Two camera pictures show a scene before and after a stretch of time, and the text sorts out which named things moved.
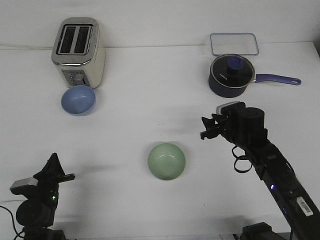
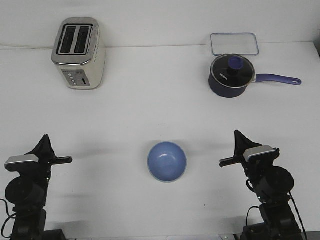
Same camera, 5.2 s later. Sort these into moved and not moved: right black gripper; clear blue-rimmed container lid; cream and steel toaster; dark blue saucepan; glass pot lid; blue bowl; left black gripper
Moved: right black gripper; blue bowl; left black gripper
Not moved: clear blue-rimmed container lid; dark blue saucepan; glass pot lid; cream and steel toaster
